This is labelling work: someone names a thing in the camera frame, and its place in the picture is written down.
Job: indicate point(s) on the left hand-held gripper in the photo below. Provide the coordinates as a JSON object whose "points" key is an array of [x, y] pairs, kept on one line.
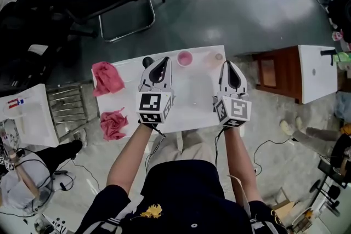
{"points": [[149, 102]]}

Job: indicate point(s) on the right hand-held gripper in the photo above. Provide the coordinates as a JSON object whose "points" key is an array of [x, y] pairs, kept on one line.
{"points": [[238, 109]]}

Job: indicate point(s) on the person's right forearm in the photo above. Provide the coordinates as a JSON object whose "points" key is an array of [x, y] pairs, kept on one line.
{"points": [[241, 164]]}

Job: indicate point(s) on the person's left forearm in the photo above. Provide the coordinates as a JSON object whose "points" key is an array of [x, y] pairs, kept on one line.
{"points": [[129, 159]]}

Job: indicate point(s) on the black faucet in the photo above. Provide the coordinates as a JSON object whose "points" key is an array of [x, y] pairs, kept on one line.
{"points": [[327, 53], [147, 61]]}

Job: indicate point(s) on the pink plastic cup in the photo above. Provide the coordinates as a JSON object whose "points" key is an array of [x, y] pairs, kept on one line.
{"points": [[184, 58]]}

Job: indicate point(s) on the brown wooden cabinet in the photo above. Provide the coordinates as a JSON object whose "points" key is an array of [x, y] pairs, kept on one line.
{"points": [[279, 71]]}

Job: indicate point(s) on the pink cloth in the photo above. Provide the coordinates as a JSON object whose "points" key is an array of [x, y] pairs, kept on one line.
{"points": [[113, 124], [105, 79]]}

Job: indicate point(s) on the person's beige trousers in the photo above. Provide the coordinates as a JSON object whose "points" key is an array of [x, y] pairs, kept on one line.
{"points": [[189, 148]]}

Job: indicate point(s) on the metal rack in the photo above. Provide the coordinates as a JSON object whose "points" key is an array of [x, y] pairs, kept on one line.
{"points": [[71, 109]]}

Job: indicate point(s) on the person's dark navy shirt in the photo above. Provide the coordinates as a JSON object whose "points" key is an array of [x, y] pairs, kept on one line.
{"points": [[189, 200]]}

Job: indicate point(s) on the black office chair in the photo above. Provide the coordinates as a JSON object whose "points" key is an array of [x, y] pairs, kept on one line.
{"points": [[35, 44]]}

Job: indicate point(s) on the red and white tube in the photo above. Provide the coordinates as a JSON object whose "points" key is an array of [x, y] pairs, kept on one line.
{"points": [[15, 103]]}

